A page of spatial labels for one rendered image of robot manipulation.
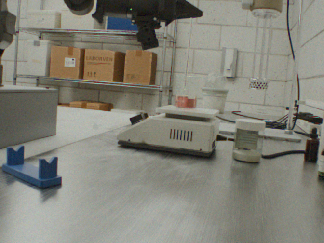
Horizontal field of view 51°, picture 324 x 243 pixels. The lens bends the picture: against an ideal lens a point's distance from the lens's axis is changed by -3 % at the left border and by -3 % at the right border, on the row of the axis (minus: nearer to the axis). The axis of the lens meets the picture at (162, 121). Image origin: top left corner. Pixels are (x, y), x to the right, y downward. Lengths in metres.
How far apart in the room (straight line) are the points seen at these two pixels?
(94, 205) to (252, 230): 0.17
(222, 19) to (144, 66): 0.83
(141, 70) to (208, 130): 2.29
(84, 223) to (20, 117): 0.39
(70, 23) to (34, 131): 2.50
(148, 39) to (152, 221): 0.42
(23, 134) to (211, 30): 2.66
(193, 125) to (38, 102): 0.32
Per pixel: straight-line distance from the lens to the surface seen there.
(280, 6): 1.15
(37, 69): 3.41
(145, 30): 0.70
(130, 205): 0.41
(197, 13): 0.74
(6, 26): 0.72
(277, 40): 3.21
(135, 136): 0.72
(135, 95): 3.34
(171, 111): 0.70
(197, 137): 0.69
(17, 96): 0.70
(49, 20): 3.34
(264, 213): 0.44
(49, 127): 0.81
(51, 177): 0.47
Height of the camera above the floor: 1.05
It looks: 7 degrees down
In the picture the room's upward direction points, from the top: 5 degrees clockwise
